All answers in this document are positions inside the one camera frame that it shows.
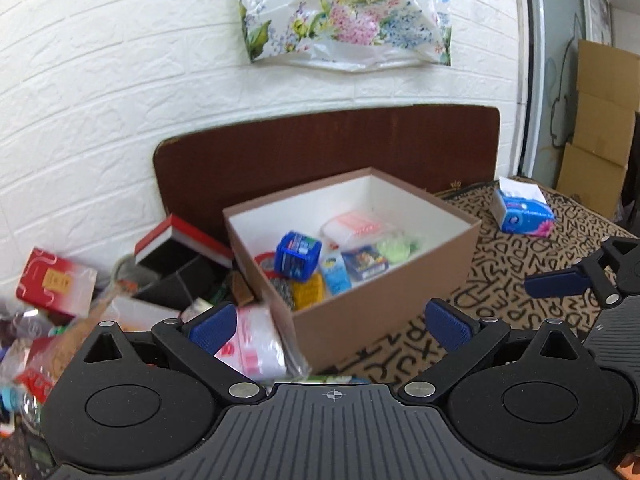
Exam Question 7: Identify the yellow scrub sponge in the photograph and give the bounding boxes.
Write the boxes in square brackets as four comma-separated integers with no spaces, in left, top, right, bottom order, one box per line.
[291,272,326,311]

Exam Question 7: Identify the red blue card pack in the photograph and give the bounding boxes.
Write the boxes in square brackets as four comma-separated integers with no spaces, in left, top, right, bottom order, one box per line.
[342,245,390,282]

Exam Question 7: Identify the blue white cream tube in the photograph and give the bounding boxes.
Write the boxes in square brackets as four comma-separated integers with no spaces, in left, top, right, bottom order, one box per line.
[319,252,352,296]

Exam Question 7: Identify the pink printed zip bag pack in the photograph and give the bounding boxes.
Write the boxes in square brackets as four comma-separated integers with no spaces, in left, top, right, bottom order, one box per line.
[321,210,396,249]

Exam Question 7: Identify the steel wool scrubber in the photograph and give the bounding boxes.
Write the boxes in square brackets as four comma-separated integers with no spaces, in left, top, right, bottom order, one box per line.
[270,278,296,311]

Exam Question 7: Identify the blue green gum box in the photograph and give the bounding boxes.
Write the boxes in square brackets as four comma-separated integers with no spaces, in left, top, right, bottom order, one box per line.
[274,231,322,283]

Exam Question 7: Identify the red black open gift box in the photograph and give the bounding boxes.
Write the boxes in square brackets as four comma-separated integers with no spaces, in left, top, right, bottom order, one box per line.
[134,214,233,311]

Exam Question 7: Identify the blue tissue pack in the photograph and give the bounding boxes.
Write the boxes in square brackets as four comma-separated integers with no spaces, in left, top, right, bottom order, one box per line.
[489,177,555,237]

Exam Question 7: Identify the cardboard boxes in background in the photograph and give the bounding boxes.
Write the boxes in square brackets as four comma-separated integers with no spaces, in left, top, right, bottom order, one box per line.
[556,40,639,219]

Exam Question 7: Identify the large brown cardboard box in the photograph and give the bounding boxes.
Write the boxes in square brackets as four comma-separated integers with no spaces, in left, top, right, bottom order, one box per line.
[224,168,480,373]

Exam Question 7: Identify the red white patterned box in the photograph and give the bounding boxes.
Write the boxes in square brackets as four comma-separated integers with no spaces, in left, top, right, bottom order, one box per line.
[15,248,98,318]

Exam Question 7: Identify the dark brown wooden board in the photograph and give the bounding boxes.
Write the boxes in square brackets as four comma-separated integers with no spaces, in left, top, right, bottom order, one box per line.
[152,104,500,242]

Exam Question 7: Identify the floral plastic bag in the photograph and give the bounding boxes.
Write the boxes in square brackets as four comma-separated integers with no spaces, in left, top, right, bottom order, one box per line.
[239,0,452,72]

